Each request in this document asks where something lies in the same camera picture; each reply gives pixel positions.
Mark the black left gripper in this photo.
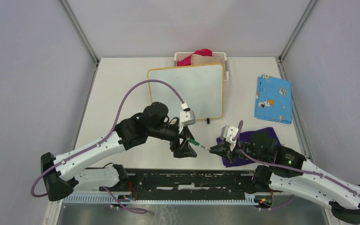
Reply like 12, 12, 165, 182
147, 122, 197, 158

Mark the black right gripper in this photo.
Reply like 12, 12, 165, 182
209, 139, 268, 163

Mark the green whiteboard marker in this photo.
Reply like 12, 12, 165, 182
189, 139, 210, 150

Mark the yellow-framed whiteboard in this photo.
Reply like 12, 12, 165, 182
147, 64, 225, 120

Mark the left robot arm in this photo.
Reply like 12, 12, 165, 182
41, 102, 197, 202

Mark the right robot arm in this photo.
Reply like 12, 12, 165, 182
209, 131, 360, 225

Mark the purple folded cloth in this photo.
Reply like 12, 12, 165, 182
222, 127, 281, 168

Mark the blue space-print cloth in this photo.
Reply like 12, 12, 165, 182
254, 75, 293, 124

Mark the pink folded cloth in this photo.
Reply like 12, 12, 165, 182
176, 49, 213, 67

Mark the beige folded cloth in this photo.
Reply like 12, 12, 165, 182
191, 54, 224, 66

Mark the white perforated plastic basket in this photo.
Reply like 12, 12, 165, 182
174, 52, 229, 81

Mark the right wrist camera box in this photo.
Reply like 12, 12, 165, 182
220, 126, 239, 144

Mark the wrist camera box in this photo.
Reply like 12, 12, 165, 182
220, 126, 239, 144
179, 110, 196, 127

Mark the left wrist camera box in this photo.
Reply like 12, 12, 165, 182
179, 110, 196, 127

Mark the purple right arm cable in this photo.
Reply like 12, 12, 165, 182
234, 120, 360, 215

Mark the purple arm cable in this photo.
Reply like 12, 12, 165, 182
234, 120, 360, 215
30, 79, 188, 215

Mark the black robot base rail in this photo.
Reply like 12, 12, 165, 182
109, 168, 270, 200

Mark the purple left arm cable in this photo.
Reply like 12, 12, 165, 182
30, 79, 188, 215

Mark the white slotted cable duct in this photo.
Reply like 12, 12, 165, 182
62, 194, 258, 206

